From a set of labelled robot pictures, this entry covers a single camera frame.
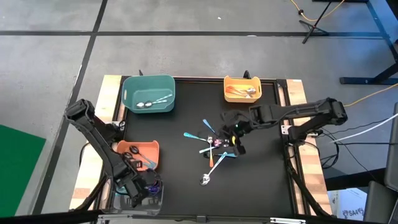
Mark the yellow extension cord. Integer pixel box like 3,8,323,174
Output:
290,0,346,22

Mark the silver spoon orange handle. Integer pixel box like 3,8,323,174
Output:
226,88,256,96
206,135,215,168
226,86,257,94
228,90,254,98

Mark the teal plastic bin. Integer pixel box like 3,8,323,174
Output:
120,74,177,114

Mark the black frame bar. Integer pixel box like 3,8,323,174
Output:
0,208,398,224

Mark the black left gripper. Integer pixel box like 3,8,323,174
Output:
124,170,162,208

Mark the clear plastic bin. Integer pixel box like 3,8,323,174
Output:
102,170,165,216

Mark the black chair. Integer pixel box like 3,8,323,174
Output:
362,101,398,224

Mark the black desk frame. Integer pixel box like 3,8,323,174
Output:
312,0,398,86

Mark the green floor mat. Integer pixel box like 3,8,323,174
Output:
0,124,47,218

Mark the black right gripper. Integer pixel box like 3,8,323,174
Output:
219,123,248,156

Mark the orange plastic bin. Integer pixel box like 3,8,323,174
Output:
115,139,160,172

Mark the yellow cord with plug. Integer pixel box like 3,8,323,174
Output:
343,83,398,108

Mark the yellow plastic bin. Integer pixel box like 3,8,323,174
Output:
223,75,263,104

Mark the silver spoon pale blue handle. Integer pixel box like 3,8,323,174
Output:
198,151,228,187
198,139,231,154
136,99,169,109
144,93,174,108

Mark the thin black cable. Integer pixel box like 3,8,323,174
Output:
334,141,398,147

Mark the white cardboard box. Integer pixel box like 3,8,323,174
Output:
328,187,368,222

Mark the white cable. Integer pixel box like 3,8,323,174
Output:
328,112,398,145

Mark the black tripod stand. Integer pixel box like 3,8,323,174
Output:
298,0,334,45

